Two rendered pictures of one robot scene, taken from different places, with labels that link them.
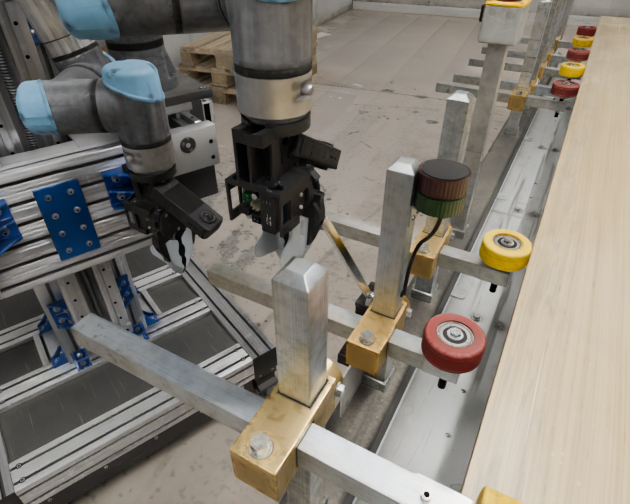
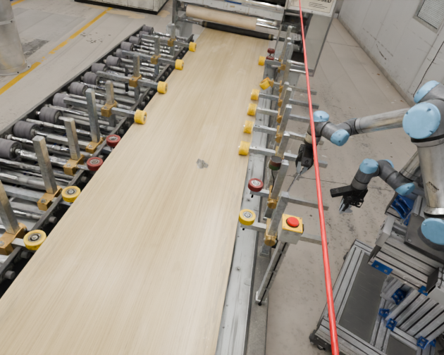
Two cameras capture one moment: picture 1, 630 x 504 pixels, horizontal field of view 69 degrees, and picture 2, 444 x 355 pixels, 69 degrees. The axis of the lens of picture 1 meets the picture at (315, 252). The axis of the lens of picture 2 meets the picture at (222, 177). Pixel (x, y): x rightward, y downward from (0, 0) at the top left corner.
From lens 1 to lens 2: 1.93 m
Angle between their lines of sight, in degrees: 99
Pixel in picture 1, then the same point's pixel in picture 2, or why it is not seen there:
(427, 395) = (249, 233)
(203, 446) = (319, 304)
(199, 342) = (356, 322)
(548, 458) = (235, 165)
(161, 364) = not seen: hidden behind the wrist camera
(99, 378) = (375, 290)
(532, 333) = (238, 187)
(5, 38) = not seen: outside the picture
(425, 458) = not seen: hidden behind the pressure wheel
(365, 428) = (263, 205)
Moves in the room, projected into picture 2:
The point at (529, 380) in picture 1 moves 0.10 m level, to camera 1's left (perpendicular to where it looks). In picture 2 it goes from (238, 176) to (254, 174)
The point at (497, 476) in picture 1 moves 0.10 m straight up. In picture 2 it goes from (243, 162) to (246, 148)
